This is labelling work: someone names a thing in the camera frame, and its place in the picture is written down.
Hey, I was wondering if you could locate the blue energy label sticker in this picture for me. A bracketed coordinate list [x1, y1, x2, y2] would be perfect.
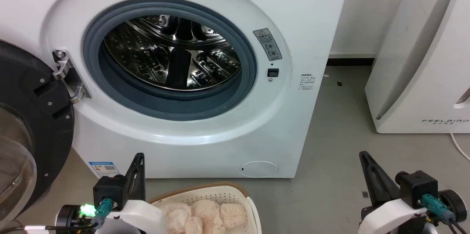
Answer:
[88, 161, 120, 179]

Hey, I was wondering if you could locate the grey rubber door gasket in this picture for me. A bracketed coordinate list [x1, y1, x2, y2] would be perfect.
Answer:
[83, 2, 257, 121]

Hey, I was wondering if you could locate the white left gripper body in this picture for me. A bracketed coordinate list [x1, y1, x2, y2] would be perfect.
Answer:
[96, 200, 167, 234]

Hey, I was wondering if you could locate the cream plastic laundry basket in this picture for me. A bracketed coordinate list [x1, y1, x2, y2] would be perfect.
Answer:
[149, 183, 262, 234]

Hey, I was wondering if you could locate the oval filter cover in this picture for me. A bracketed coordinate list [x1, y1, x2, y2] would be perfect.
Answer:
[241, 161, 279, 178]

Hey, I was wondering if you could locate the grey warning sticker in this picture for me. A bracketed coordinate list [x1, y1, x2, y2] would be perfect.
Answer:
[253, 28, 283, 62]

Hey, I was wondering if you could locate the white power cable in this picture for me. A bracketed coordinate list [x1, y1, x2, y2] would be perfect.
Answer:
[450, 133, 470, 162]

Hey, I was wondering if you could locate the small printed text label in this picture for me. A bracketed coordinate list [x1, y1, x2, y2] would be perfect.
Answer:
[298, 74, 315, 91]

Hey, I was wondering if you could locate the white air purifier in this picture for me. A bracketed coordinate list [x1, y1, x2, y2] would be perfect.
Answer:
[365, 0, 470, 134]

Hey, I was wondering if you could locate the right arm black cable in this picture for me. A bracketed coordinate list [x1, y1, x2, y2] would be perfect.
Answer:
[422, 194, 470, 234]

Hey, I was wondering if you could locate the metal door hinge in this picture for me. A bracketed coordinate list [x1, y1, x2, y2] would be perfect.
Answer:
[52, 49, 91, 104]

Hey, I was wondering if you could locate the stainless steel washing machine drum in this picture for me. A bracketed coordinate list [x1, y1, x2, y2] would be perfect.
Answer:
[104, 15, 242, 91]

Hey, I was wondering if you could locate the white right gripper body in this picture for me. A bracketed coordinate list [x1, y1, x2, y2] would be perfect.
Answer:
[358, 197, 429, 234]

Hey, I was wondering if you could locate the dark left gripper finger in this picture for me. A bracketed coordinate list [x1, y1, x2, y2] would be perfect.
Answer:
[124, 152, 146, 202]

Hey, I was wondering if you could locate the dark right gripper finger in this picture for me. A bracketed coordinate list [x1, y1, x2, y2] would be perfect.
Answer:
[359, 151, 401, 207]

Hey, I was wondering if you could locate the black round washer door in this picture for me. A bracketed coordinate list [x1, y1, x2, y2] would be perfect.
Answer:
[0, 39, 76, 228]

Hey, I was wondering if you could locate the black baseboard strip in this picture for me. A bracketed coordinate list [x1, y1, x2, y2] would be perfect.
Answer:
[327, 58, 375, 66]

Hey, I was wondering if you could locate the white front-load washing machine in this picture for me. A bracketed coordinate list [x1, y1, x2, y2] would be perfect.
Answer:
[0, 0, 348, 179]

